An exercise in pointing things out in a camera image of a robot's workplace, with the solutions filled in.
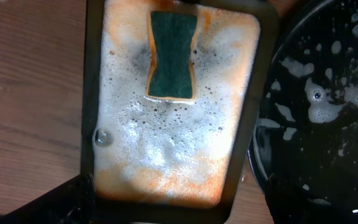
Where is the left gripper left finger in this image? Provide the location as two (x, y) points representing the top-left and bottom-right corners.
(0, 174), (94, 224)

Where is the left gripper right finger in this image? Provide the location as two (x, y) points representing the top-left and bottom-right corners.
(265, 174), (320, 224)

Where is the yellow green scrub sponge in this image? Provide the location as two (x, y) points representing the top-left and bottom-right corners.
(146, 11), (198, 100)

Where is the round black tray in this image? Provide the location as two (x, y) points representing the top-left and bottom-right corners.
(249, 1), (358, 223)

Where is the rectangular soapy water tray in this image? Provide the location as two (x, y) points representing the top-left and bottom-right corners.
(80, 1), (278, 223)

